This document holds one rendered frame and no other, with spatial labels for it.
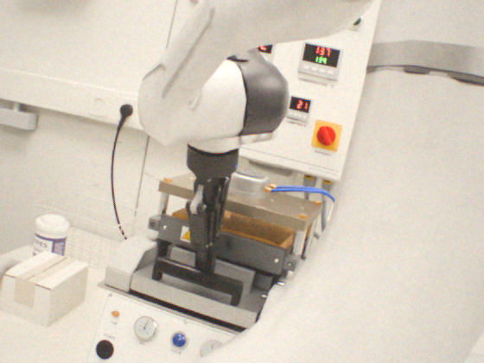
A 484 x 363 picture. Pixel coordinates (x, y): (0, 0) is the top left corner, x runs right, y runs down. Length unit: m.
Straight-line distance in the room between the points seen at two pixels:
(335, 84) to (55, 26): 1.04
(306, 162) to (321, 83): 0.16
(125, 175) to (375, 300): 1.54
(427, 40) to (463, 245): 0.08
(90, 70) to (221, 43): 1.28
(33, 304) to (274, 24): 0.85
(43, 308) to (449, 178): 1.03
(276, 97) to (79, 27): 1.23
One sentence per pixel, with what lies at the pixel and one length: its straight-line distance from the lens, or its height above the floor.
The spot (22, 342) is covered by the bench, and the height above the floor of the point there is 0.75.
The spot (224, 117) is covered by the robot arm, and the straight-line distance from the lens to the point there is 0.64.
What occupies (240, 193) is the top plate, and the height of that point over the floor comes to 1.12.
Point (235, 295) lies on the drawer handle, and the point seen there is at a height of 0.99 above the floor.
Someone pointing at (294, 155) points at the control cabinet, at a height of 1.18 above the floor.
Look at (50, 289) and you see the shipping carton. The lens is 1.15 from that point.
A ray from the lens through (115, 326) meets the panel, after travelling 0.96.
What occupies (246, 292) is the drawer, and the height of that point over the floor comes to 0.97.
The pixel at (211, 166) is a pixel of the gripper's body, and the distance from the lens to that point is 0.79.
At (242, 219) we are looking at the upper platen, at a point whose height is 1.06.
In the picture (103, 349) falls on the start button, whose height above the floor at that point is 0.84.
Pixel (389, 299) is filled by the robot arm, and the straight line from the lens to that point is 0.23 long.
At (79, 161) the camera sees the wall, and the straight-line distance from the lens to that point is 1.81.
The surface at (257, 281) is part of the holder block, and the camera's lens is 0.98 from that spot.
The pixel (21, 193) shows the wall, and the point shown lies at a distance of 1.96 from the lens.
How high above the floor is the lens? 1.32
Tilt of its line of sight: 11 degrees down
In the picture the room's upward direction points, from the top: 12 degrees clockwise
